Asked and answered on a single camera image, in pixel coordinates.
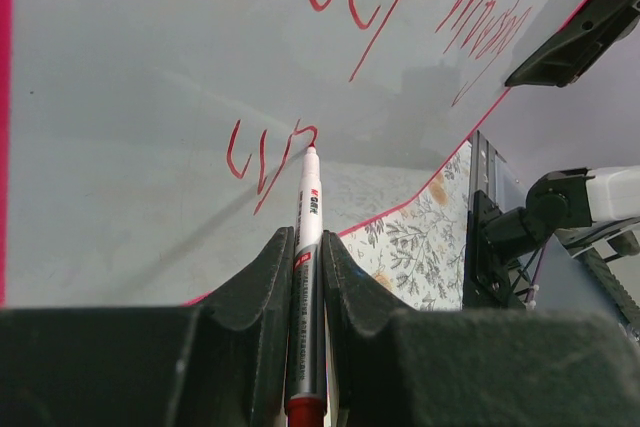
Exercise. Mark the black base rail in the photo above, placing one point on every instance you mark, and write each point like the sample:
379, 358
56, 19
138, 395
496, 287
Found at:
554, 250

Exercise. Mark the pink framed whiteboard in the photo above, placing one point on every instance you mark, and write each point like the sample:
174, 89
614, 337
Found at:
149, 148

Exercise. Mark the red whiteboard marker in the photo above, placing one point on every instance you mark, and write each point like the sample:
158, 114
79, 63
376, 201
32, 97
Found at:
305, 383

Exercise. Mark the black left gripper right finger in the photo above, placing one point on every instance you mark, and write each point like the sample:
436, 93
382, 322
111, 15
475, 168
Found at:
397, 366

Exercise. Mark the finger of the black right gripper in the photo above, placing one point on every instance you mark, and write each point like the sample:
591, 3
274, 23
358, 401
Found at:
570, 52

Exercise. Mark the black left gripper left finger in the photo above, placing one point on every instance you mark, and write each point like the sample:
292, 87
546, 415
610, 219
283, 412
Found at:
217, 362

